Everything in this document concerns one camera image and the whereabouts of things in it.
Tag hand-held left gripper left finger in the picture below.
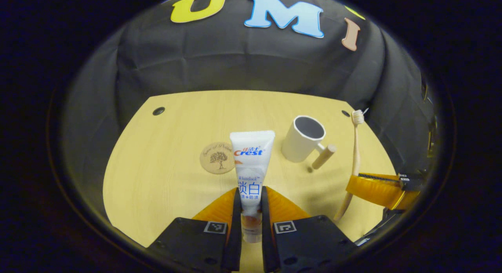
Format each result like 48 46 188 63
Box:
147 187 243 273

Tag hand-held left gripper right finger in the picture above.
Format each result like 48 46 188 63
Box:
260 186 357 273

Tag beige toothbrush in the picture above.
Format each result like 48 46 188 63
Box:
333 109 365 222

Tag white toothpaste tube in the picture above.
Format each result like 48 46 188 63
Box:
229 130 276 244

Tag white cup with wooden handle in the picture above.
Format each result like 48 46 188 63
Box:
281 115 337 170

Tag black backdrop cloth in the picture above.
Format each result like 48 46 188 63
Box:
59 0 442 226

